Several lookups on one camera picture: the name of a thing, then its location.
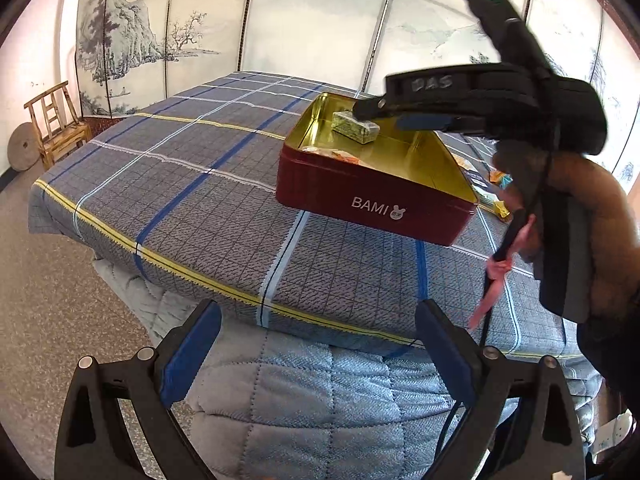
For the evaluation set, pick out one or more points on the pink ribbon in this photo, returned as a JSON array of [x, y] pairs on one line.
[[497, 272]]

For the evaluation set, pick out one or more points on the orange snack packet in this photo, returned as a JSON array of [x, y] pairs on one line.
[[335, 154]]

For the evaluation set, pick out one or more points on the plaid grey bed sheet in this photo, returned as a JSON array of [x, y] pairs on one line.
[[175, 195]]

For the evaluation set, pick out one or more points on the red tin box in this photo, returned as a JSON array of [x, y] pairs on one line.
[[360, 195]]

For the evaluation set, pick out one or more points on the orange teal candy wrapper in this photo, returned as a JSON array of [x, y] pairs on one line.
[[499, 176]]

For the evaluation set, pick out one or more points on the round stone wheel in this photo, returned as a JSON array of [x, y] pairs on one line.
[[22, 147]]

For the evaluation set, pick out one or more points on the painted folding screen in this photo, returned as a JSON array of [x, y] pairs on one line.
[[300, 20]]

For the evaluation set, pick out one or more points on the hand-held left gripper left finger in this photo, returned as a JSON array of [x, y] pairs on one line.
[[192, 345]]

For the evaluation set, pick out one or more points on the olive green snack packet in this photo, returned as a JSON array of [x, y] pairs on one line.
[[350, 127]]

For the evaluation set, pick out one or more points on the wooden chair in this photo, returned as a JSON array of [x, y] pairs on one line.
[[60, 135]]

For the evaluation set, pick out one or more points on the blue white snack packet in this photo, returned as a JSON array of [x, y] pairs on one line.
[[477, 177]]

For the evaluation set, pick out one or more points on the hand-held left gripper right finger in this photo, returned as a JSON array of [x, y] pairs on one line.
[[442, 345]]

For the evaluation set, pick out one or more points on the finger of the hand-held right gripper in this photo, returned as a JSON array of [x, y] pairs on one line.
[[425, 122], [372, 106]]

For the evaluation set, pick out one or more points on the person's right hand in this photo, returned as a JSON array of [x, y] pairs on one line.
[[610, 230]]

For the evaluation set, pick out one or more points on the quilted blue blanket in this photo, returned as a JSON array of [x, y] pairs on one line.
[[300, 390]]

